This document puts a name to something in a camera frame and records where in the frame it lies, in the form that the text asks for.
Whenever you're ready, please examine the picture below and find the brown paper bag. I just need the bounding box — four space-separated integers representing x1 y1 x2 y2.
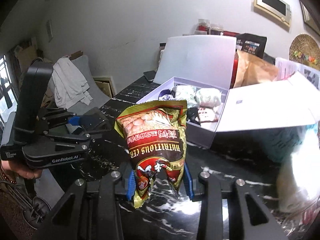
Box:
233 50 278 88

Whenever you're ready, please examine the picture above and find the person's left hand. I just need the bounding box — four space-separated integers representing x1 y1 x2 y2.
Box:
1 160 42 180

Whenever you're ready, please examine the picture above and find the black printed bag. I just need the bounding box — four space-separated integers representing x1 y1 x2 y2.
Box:
236 33 267 59

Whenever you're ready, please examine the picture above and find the white gift box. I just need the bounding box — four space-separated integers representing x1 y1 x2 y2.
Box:
135 71 320 149

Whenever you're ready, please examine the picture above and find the red white snack packet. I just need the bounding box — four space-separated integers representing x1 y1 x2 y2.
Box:
197 107 220 123

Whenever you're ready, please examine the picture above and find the woven round basket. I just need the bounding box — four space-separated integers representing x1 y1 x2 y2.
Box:
289 34 319 70

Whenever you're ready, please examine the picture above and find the gold framed picture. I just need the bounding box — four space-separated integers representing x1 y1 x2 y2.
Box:
300 2 320 36

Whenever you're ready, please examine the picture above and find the white patterned snack pouch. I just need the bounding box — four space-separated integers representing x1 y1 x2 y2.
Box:
172 85 199 108

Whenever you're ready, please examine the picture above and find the dark glass jar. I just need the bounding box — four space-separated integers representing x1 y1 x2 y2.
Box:
210 24 224 36

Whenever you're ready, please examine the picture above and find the cream framed wall panel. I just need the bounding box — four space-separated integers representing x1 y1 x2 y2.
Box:
253 0 291 28

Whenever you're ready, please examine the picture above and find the grey chair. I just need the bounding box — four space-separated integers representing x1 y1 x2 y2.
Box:
48 55 110 115

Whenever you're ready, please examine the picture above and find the nutritious cereal bag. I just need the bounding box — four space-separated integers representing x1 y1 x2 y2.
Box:
114 100 187 208

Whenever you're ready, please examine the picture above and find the white cloth on chair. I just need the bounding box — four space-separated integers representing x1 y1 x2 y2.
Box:
52 57 93 109

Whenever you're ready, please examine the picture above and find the white foam board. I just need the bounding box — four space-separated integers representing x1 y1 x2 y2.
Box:
154 35 236 89

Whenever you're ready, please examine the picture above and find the red lidded glass jar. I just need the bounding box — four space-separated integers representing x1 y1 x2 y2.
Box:
196 18 210 35

